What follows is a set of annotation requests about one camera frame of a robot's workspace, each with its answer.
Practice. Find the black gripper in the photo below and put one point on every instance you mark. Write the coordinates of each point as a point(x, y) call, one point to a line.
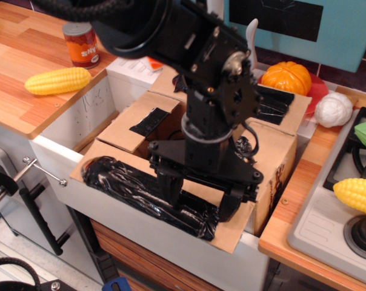
point(213, 165)

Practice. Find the brown cardboard box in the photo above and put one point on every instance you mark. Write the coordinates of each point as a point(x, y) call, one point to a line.
point(275, 158)

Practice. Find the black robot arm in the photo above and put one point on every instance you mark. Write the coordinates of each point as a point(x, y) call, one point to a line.
point(213, 60)

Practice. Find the salmon sushi toy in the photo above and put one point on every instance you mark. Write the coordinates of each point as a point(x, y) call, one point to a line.
point(154, 65)

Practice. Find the orange toy pumpkin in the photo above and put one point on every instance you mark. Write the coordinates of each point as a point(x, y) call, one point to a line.
point(288, 76)

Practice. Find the white toy sink basin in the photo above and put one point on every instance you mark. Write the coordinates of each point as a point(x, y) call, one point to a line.
point(160, 251)

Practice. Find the red plate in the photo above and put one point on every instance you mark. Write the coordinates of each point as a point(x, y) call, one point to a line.
point(318, 90)

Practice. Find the white toy garlic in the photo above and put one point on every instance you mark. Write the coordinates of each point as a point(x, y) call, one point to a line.
point(335, 109)

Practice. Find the yellow toy corn right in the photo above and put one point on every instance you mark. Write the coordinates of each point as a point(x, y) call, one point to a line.
point(352, 192)

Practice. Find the yellow toy corn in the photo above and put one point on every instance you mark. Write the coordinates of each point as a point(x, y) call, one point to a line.
point(352, 192)
point(58, 81)

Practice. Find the black stove knob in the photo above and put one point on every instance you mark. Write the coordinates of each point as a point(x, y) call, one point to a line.
point(355, 235)

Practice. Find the white toy faucet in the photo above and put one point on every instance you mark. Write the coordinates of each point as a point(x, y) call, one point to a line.
point(217, 7)

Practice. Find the yellow toy corn left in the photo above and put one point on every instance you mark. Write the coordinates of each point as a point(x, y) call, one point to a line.
point(58, 81)

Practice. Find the brown toy beans can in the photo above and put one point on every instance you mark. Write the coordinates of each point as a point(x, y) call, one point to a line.
point(82, 45)

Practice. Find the silver metal clamp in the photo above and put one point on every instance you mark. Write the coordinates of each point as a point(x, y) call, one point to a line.
point(9, 184)

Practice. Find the teal toy microwave panel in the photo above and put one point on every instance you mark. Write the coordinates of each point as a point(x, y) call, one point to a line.
point(331, 33)

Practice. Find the black oven door handle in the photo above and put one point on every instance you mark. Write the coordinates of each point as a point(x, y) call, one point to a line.
point(40, 221)

